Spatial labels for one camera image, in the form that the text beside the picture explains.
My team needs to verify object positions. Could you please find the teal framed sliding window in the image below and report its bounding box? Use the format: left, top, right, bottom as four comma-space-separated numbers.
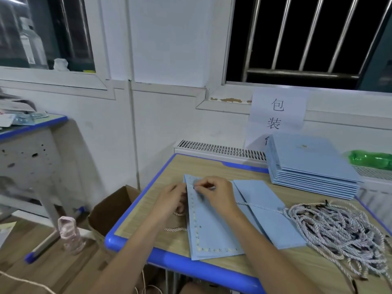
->
358, 0, 392, 94

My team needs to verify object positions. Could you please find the stack of blue paper bags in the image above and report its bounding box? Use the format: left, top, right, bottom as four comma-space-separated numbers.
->
265, 133, 363, 201

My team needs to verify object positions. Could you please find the grey metal desk blue edge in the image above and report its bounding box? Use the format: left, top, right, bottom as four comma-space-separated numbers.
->
0, 113, 87, 264

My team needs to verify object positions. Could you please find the brown cardboard box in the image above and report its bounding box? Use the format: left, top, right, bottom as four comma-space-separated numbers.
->
87, 185, 142, 238

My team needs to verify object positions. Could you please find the metal window grille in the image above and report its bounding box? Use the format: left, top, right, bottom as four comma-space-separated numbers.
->
225, 0, 392, 89

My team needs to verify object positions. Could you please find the pink water bottle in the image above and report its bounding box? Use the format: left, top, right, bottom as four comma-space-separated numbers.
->
57, 215, 87, 255

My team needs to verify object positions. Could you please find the clear plastic bottle white label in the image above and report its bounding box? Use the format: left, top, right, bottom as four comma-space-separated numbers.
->
17, 17, 49, 70

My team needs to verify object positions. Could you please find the pile of white twisted ropes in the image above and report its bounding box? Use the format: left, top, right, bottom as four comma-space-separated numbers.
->
283, 200, 392, 285

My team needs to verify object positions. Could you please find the person's right hand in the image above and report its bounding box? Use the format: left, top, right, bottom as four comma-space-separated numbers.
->
194, 176, 246, 221

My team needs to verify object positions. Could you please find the crown-print light blue paper bag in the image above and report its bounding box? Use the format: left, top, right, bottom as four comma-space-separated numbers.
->
184, 174, 307, 261

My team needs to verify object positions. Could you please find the white framed window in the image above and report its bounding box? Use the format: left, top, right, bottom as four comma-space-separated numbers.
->
0, 0, 117, 100

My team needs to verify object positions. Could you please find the person's left hand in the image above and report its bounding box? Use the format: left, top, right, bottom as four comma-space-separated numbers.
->
147, 182, 189, 221

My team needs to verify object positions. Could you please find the white paper sign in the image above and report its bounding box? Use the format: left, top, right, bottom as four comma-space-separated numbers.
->
245, 87, 309, 151

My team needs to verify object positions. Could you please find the blue-edged wooden desk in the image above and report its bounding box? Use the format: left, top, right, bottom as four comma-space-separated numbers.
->
104, 153, 392, 294

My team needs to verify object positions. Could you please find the green plastic bottle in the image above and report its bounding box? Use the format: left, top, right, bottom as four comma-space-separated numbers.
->
347, 150, 392, 172

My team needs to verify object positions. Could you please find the person's right forearm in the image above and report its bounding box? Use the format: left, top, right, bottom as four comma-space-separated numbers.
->
223, 208, 322, 294

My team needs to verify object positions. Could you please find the small white container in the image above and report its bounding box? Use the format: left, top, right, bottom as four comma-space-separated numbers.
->
53, 57, 71, 73

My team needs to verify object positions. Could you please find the person's left forearm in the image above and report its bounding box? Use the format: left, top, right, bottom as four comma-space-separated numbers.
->
89, 208, 172, 294

